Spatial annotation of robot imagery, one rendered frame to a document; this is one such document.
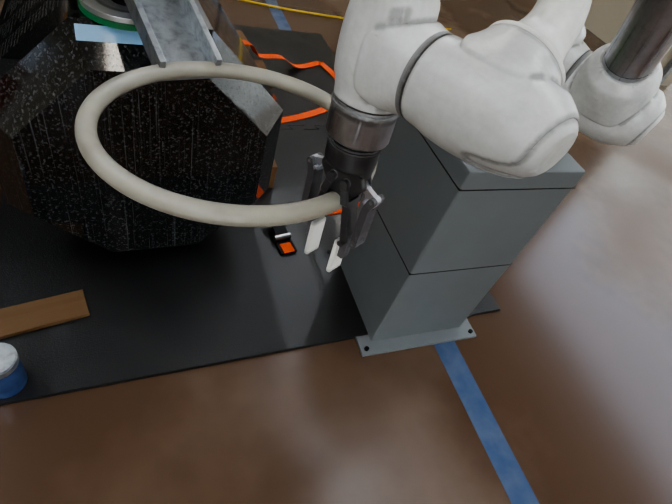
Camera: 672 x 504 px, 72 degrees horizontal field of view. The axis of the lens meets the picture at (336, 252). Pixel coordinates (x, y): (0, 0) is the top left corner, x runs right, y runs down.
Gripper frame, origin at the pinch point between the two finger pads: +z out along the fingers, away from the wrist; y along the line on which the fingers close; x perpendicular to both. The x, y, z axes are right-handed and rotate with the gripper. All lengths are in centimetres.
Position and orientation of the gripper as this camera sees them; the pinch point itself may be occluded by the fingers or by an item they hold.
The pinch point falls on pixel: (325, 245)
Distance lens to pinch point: 77.1
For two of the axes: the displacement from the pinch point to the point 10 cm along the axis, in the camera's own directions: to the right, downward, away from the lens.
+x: -6.5, 4.0, -6.5
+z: -2.2, 7.1, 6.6
